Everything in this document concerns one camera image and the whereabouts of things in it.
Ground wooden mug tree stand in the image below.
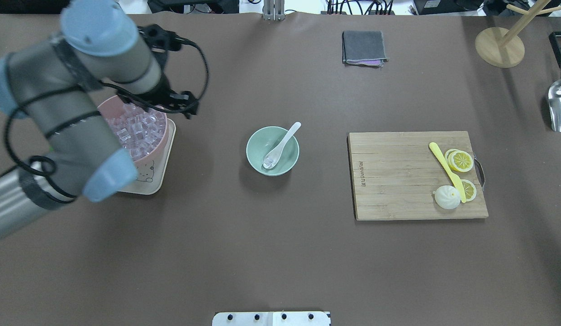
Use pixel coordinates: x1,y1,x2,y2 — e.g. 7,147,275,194
475,0,561,68

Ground clear ice cubes pile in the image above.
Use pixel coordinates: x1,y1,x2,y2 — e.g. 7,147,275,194
103,102,167,162

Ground lemon slice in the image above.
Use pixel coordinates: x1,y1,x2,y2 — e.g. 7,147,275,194
444,149,474,173
461,179,477,202

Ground pink bowl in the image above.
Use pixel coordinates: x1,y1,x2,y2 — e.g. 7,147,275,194
97,95,169,167

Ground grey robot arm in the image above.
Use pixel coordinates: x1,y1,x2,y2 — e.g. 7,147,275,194
0,0,209,240

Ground grey folded cloth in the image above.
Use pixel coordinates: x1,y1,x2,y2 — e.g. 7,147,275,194
341,30,390,67

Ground upper lemon slice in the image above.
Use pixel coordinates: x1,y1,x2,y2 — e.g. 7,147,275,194
444,149,474,173

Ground yellow plastic knife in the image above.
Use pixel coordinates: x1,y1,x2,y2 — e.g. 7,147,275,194
428,142,466,203

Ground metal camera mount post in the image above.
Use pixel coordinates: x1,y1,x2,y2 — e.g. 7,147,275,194
262,0,286,21

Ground beige plastic tray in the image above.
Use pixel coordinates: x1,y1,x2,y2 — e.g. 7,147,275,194
120,119,176,195

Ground mint green bowl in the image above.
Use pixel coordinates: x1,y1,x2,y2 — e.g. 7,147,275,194
245,126,300,176

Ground black device at edge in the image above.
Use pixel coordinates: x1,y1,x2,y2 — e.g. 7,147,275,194
549,31,561,68

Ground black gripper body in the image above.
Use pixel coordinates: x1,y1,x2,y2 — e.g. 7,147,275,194
117,75,200,119

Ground white ceramic spoon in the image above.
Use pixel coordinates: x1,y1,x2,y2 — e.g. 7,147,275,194
262,121,302,170

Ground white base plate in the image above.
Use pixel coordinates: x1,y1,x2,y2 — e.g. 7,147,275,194
212,310,332,326

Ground lower lemon slice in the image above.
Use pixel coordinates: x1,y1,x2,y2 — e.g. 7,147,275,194
461,179,477,202

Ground white steamed bun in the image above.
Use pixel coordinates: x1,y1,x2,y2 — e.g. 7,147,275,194
432,185,461,209

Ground bamboo cutting board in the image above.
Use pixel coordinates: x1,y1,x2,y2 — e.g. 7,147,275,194
347,131,489,221

